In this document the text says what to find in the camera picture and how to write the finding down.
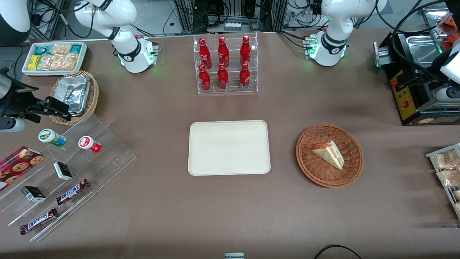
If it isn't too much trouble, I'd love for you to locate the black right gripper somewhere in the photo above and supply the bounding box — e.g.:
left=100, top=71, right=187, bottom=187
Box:
left=0, top=69, right=70, bottom=124

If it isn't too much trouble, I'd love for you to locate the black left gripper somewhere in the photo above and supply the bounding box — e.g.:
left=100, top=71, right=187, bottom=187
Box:
left=394, top=47, right=454, bottom=89

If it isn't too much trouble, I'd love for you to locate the steel tray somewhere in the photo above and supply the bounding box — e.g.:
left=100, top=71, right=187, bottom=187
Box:
left=405, top=34, right=443, bottom=68
left=421, top=4, right=450, bottom=30

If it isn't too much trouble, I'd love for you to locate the light wicker basket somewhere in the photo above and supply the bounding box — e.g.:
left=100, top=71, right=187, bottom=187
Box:
left=50, top=71, right=99, bottom=126

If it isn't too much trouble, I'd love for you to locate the triangular sandwich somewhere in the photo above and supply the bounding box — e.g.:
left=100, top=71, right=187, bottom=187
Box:
left=311, top=140, right=345, bottom=170

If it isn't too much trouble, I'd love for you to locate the brown wicker basket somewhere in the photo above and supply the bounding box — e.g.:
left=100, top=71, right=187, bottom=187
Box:
left=296, top=124, right=364, bottom=188

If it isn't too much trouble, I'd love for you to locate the cream plastic tray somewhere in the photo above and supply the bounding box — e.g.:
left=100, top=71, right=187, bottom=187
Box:
left=188, top=120, right=271, bottom=176

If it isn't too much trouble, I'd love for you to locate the green lid jar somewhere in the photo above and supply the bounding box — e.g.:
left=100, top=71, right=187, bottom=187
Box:
left=38, top=128, right=66, bottom=147

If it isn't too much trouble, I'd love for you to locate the black sealing machine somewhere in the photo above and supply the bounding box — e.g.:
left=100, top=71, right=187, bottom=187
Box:
left=373, top=32, right=460, bottom=126

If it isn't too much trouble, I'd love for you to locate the white plastic snack bin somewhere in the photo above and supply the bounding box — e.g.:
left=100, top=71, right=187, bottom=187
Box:
left=22, top=42, right=88, bottom=77

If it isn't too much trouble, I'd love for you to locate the large clear cracker bag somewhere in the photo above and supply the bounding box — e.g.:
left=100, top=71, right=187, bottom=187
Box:
left=37, top=53, right=79, bottom=71

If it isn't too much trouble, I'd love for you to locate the red lid jar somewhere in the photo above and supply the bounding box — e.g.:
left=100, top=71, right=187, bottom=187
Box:
left=78, top=136, right=102, bottom=154

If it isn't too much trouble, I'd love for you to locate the red packaged food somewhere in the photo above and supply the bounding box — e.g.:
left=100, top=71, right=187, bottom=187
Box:
left=439, top=14, right=460, bottom=51

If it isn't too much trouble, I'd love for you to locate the red cookie box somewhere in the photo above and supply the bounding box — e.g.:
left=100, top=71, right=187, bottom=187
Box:
left=0, top=146, right=44, bottom=191

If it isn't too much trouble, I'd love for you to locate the small black box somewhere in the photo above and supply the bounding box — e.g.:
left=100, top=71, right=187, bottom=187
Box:
left=21, top=186, right=46, bottom=203
left=53, top=162, right=73, bottom=181

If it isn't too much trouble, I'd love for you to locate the small clear cracker bag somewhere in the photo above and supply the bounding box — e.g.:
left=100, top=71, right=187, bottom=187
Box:
left=50, top=44, right=72, bottom=55

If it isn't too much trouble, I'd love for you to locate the clear acrylic stepped display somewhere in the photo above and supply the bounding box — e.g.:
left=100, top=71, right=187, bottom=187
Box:
left=0, top=113, right=137, bottom=242

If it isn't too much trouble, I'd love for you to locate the Snickers chocolate bar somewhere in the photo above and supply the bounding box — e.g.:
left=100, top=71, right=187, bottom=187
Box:
left=56, top=179, right=90, bottom=205
left=20, top=208, right=59, bottom=235

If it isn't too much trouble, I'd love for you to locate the red soda bottle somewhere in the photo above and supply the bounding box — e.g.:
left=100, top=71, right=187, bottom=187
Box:
left=217, top=63, right=229, bottom=90
left=199, top=64, right=211, bottom=91
left=199, top=38, right=212, bottom=69
left=240, top=35, right=251, bottom=65
left=239, top=62, right=250, bottom=89
left=217, top=36, right=230, bottom=68

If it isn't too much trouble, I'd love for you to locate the clear acrylic bottle rack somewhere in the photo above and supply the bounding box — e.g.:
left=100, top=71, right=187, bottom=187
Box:
left=193, top=32, right=258, bottom=95

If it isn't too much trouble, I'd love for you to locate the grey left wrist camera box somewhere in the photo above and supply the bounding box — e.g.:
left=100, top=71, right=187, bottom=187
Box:
left=436, top=86, right=460, bottom=103

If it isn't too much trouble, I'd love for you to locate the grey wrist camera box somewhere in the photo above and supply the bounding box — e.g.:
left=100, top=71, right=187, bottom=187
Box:
left=0, top=118, right=27, bottom=133
left=436, top=86, right=460, bottom=103

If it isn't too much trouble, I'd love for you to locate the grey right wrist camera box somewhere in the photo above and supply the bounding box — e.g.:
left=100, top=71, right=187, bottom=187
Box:
left=0, top=118, right=27, bottom=133

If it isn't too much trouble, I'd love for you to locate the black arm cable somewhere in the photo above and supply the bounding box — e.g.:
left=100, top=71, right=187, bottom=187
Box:
left=375, top=0, right=448, bottom=72

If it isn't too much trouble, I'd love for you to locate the grey wire rack tray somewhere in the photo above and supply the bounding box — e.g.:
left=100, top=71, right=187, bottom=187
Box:
left=425, top=143, right=460, bottom=221

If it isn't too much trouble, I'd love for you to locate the black table cable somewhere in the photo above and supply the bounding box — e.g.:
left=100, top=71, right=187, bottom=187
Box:
left=313, top=244, right=363, bottom=259

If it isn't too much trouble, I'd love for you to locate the aluminium frame rack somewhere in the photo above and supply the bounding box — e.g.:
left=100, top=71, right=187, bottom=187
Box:
left=181, top=0, right=290, bottom=33

